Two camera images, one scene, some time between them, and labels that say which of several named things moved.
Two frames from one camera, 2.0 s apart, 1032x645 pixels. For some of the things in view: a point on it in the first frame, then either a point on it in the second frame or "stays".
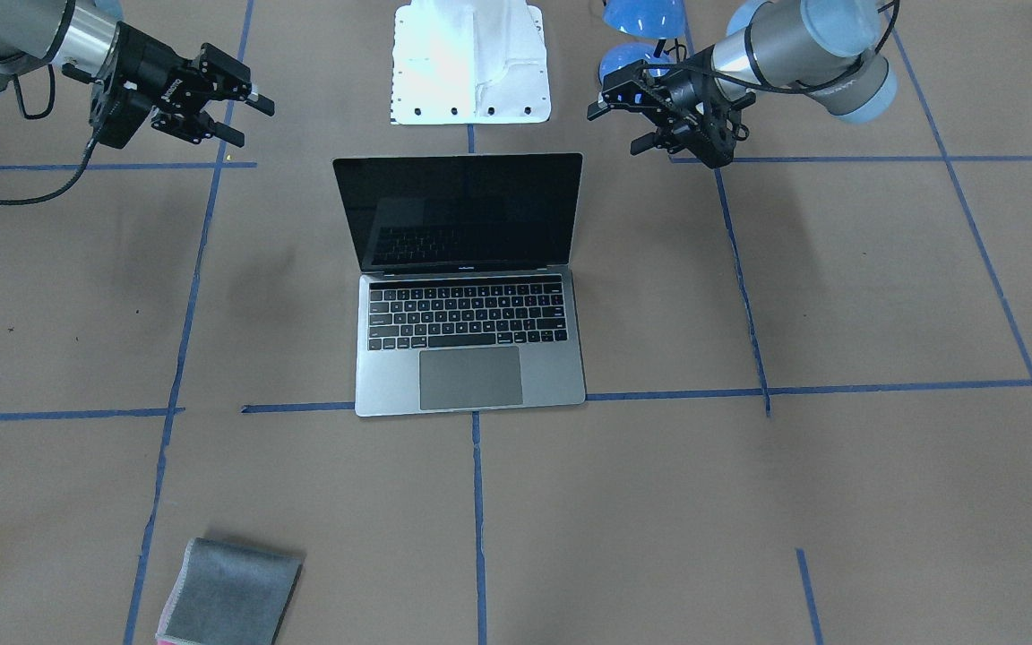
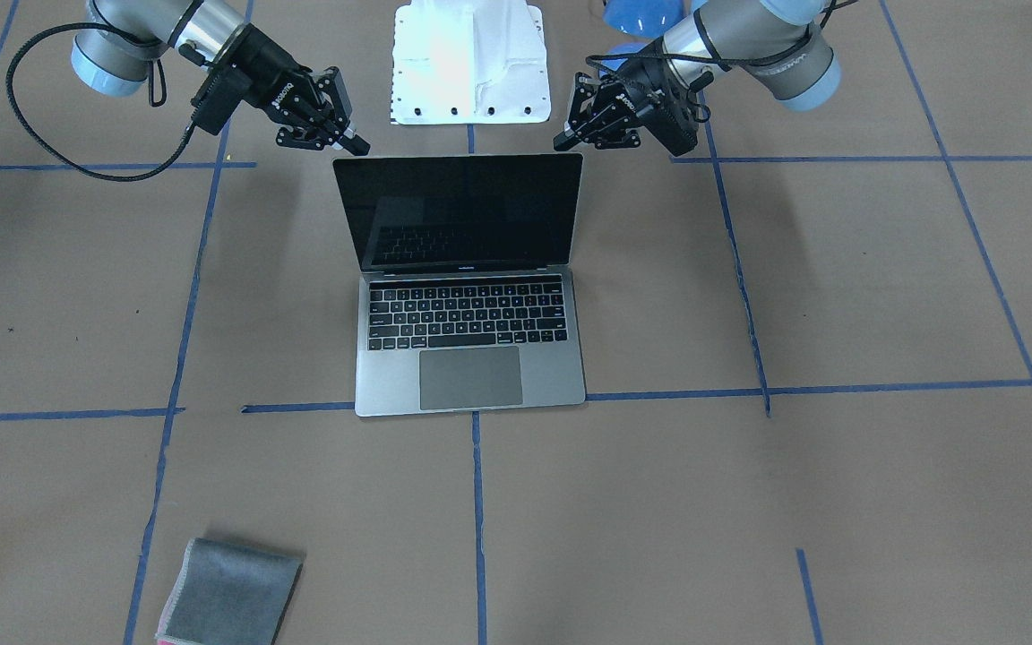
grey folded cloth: (228, 594) stays
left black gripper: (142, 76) → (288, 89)
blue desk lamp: (647, 19) stays
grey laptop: (472, 304) stays
